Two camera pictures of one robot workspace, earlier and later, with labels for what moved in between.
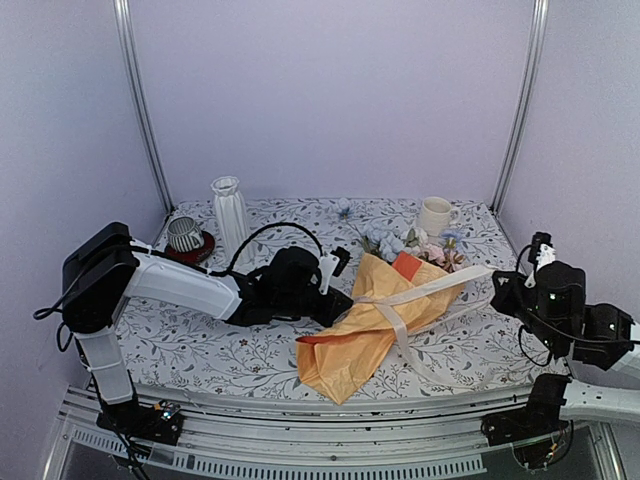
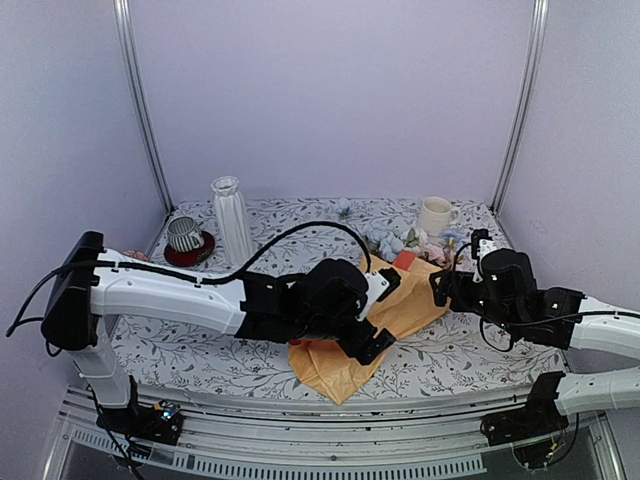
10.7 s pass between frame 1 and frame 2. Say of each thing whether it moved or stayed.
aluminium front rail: stayed
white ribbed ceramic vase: stayed
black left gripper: moved
